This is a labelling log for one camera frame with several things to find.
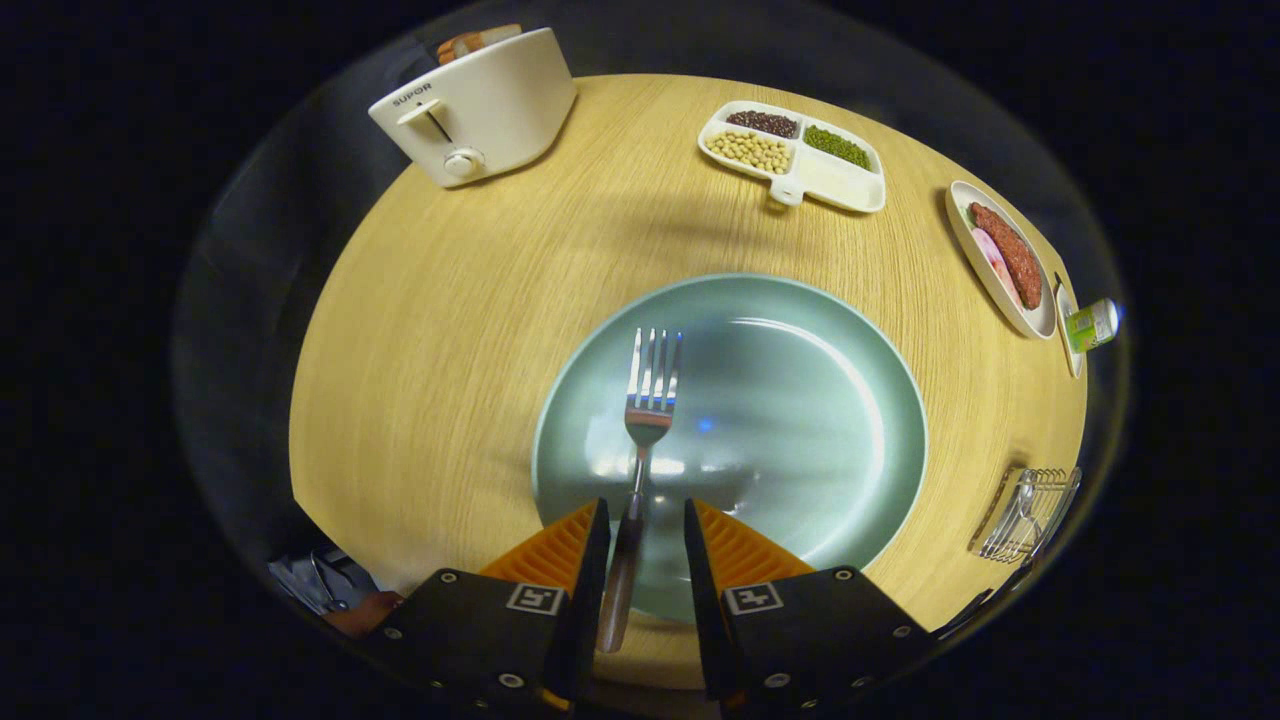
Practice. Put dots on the large pale green plate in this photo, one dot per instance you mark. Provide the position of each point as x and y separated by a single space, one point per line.
800 400

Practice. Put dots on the pink ham slices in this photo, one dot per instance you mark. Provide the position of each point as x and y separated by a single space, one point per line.
990 255

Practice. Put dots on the brown grilled steak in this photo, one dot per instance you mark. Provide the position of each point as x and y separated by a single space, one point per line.
1015 260

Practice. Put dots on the toasted bread slice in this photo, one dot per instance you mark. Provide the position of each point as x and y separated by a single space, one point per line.
470 43

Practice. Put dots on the pile of dark red beans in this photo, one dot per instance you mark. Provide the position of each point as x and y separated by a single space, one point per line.
762 123

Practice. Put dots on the pile of yellow soybeans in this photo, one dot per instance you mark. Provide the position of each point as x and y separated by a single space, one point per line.
750 152

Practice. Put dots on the pile of green beans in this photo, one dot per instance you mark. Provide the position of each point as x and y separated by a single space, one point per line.
838 146

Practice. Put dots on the small green label bottle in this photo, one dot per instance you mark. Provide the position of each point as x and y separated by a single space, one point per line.
1090 325

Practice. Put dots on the white toaster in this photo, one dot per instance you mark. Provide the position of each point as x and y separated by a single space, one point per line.
500 100

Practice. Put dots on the white oval meat plate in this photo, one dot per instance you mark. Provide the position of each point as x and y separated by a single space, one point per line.
1030 322

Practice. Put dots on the white divided tray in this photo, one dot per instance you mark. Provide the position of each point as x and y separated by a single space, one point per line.
785 190

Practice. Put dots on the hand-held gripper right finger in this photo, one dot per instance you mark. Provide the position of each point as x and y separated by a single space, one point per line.
705 600

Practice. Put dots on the person's grey clothing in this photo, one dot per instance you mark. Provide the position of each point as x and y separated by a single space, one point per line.
330 585

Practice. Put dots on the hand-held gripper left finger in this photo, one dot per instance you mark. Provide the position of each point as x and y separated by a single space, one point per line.
590 600

